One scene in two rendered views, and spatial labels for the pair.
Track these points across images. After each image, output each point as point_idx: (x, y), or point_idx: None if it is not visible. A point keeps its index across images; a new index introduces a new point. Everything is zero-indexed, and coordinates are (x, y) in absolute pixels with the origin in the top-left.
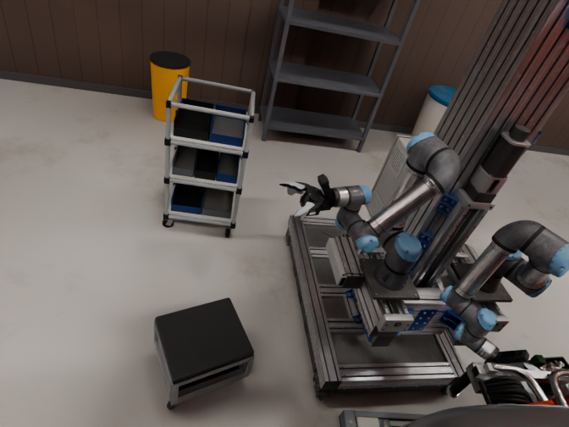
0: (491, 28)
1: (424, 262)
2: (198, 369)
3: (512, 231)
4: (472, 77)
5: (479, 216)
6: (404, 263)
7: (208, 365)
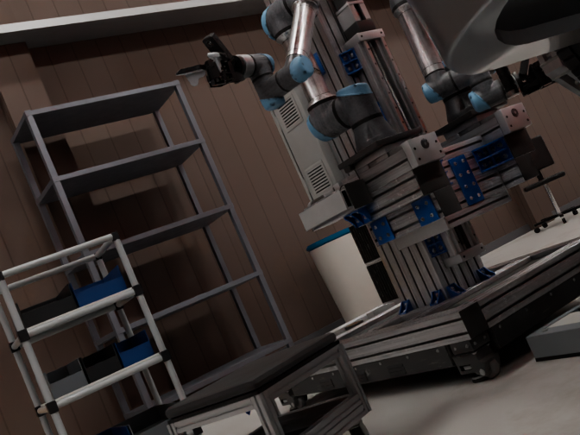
0: None
1: (397, 128)
2: (276, 363)
3: None
4: None
5: (383, 47)
6: (365, 99)
7: (286, 357)
